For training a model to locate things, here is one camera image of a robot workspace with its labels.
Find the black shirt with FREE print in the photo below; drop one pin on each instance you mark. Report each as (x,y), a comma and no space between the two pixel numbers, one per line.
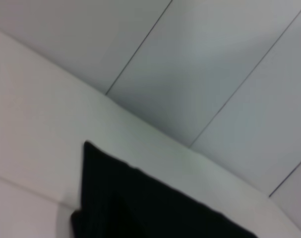
(140,203)

